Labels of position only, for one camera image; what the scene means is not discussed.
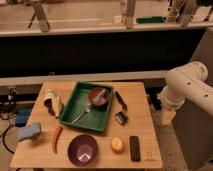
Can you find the black rectangular tool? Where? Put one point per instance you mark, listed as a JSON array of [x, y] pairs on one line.
[[121, 118]]

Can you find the black handled brush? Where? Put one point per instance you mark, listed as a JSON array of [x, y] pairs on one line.
[[120, 100]]

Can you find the green plastic tray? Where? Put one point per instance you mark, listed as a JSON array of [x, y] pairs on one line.
[[96, 119]]

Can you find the black object beside banana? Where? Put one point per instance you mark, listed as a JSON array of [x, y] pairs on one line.
[[49, 106]]

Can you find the blue sponge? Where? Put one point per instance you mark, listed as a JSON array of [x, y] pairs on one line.
[[29, 132]]

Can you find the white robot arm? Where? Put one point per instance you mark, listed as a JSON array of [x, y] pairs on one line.
[[185, 82]]

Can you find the dark red bowl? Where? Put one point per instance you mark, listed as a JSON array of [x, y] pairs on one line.
[[102, 102]]

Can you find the yellow apple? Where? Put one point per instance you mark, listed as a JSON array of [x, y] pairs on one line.
[[117, 145]]

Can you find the metal fork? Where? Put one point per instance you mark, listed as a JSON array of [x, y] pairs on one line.
[[81, 115]]

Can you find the blue box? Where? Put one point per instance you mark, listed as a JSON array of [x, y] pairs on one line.
[[22, 117]]

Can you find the white cup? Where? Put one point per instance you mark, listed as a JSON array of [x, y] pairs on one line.
[[49, 95]]

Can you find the black remote control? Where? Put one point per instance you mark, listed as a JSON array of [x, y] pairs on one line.
[[134, 148]]

